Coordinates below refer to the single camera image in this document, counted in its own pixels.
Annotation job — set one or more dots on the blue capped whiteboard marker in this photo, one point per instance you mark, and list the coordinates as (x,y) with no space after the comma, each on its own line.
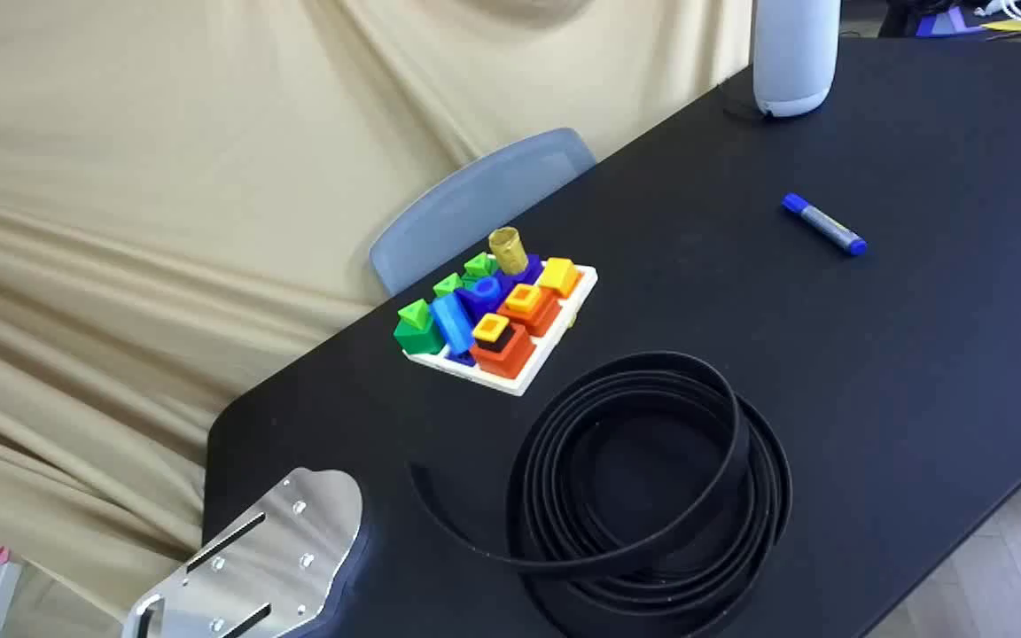
(825,223)

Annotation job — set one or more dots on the orange square block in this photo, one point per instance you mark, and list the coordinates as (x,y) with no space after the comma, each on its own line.
(526,303)

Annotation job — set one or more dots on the yellow block black centre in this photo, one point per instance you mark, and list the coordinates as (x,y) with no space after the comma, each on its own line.
(491,326)

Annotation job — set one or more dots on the red orange stepped block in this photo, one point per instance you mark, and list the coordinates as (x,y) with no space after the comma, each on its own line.
(510,352)

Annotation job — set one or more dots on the white shape sorter board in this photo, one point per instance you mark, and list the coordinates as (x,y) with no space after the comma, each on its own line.
(558,334)

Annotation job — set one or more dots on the long light blue block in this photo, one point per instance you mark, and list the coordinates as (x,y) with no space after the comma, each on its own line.
(451,325)

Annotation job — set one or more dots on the small green block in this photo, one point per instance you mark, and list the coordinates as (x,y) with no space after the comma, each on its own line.
(480,266)
(448,286)

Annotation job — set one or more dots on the yellow square block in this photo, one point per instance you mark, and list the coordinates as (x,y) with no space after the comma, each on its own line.
(558,273)

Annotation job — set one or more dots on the yellow cylinder block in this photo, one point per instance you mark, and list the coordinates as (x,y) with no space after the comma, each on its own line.
(512,248)

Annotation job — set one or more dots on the large green house block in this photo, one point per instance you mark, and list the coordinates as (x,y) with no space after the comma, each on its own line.
(418,326)

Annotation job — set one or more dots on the grey chair backrest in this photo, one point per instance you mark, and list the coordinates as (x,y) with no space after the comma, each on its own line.
(478,204)

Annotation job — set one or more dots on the coiled black flat belt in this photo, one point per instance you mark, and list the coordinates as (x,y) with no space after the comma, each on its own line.
(654,496)

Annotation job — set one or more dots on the silver metal mounting plate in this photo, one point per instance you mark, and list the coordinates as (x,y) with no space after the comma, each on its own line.
(264,554)

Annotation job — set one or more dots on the beige backdrop cloth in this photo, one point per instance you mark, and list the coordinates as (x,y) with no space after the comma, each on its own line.
(143,178)

